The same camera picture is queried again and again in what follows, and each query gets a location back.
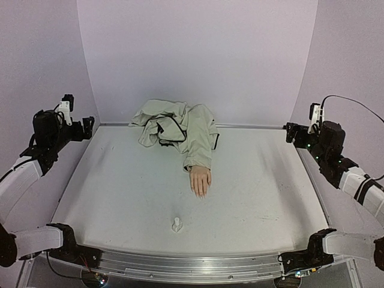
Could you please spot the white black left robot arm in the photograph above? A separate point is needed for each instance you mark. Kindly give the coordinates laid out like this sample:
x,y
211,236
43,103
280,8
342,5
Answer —
x,y
53,130

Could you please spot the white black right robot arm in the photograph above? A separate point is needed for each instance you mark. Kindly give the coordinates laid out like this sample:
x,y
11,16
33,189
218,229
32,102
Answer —
x,y
325,145

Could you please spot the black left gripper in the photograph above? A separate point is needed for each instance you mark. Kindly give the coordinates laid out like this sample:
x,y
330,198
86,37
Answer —
x,y
87,128

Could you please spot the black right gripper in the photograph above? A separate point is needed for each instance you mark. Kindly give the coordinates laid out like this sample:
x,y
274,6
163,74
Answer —
x,y
296,134

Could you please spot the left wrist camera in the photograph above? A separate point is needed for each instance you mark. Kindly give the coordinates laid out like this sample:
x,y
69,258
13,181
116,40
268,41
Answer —
x,y
66,107

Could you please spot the beige zip jacket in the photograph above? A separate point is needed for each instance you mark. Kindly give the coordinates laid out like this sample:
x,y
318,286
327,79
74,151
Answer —
x,y
191,130

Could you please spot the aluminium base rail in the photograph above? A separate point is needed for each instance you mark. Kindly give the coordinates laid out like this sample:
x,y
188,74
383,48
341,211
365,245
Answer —
x,y
187,269

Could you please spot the white nail polish bottle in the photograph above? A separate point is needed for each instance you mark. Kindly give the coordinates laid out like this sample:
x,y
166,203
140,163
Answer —
x,y
177,225

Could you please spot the mannequin hand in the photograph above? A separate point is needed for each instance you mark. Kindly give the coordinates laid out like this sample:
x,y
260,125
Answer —
x,y
200,180

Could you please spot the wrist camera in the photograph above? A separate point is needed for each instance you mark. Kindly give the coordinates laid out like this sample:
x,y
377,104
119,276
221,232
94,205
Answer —
x,y
66,107
316,118

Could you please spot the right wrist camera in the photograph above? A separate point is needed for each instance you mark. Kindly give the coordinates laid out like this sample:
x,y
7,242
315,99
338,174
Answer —
x,y
316,118

